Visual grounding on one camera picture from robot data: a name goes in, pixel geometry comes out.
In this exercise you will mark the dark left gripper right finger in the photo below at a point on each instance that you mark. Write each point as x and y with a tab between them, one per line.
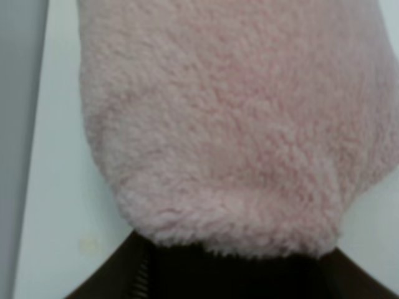
345	279

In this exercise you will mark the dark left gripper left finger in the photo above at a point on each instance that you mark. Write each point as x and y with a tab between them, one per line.
115	278

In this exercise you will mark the pink fleece towel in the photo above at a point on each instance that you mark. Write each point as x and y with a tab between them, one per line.
248	127

